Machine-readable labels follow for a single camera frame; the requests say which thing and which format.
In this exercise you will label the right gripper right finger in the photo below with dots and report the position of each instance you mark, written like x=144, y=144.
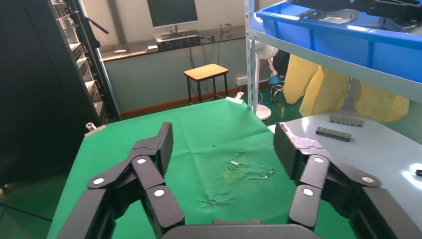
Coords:
x=313, y=171

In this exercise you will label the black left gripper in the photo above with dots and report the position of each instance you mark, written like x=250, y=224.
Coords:
x=389, y=7

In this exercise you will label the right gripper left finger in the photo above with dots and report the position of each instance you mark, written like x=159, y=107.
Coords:
x=145, y=171

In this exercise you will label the grey metal connector strip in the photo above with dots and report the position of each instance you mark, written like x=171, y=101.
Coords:
x=333, y=134
x=346, y=120

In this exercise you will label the blue plastic bin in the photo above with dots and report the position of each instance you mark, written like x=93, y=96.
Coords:
x=346, y=43

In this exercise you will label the silver binder clip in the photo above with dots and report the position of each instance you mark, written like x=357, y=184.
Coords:
x=95, y=131
x=234, y=99

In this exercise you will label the green table cloth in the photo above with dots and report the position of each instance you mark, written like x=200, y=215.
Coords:
x=211, y=132

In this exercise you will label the grey workbench counter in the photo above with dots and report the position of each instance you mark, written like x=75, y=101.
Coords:
x=148, y=79

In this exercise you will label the large yellow plastic bag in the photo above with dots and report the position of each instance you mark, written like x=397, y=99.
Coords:
x=379, y=105

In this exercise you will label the small black part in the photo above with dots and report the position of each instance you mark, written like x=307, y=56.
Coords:
x=419, y=173

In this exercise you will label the wooden top stool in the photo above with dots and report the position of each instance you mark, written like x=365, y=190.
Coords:
x=206, y=71

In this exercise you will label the white computer mouse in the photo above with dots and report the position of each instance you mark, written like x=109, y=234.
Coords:
x=120, y=51

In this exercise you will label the black rack device box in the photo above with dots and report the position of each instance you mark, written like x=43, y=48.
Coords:
x=178, y=41

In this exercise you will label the white metal shelf rack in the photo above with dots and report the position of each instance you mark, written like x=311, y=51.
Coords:
x=250, y=49

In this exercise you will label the black server cabinet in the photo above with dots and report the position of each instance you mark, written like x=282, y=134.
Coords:
x=33, y=82

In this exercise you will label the black computer monitor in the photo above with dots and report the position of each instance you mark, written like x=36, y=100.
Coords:
x=171, y=11

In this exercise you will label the stamped sheet metal bracket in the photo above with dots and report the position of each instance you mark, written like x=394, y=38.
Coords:
x=336, y=16

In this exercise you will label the white pedestal fan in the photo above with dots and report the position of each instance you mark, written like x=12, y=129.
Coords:
x=263, y=112

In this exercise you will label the white wall outlet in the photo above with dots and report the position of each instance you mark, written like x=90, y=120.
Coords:
x=241, y=80

